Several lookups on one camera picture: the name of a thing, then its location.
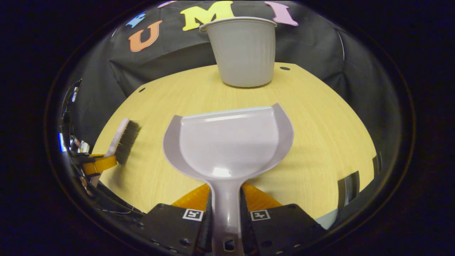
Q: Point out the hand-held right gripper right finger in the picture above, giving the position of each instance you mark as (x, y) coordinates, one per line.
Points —
(280, 224)

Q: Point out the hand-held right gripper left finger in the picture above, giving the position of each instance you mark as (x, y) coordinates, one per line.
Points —
(170, 224)

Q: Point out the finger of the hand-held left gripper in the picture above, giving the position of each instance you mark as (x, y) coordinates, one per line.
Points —
(103, 163)

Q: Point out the small pink broom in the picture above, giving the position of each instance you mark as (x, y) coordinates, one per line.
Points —
(124, 142)

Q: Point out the pink grey dustpan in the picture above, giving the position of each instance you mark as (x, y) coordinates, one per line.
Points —
(227, 142)

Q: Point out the grey ribbed garbage bin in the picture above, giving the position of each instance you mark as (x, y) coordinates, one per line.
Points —
(245, 53)

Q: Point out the black desk edge clamp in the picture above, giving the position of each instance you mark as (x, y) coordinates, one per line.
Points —
(348, 188)
(376, 163)

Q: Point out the black backdrop cloth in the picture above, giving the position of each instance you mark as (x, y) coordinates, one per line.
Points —
(99, 78)

